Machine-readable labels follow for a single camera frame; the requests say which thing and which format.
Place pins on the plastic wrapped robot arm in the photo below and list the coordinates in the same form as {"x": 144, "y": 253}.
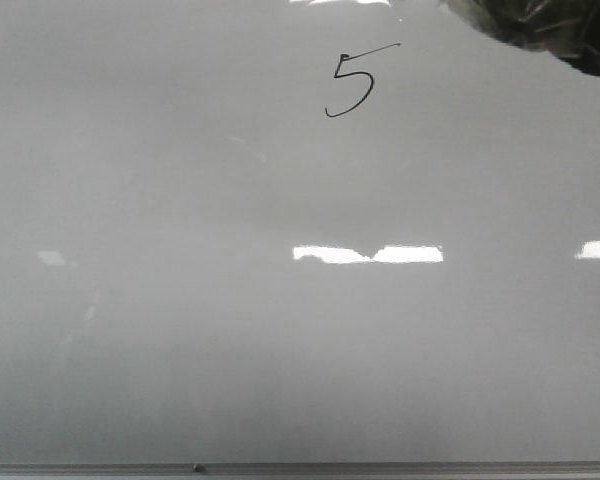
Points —
{"x": 568, "y": 30}

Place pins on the white whiteboard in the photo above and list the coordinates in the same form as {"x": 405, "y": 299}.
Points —
{"x": 294, "y": 239}

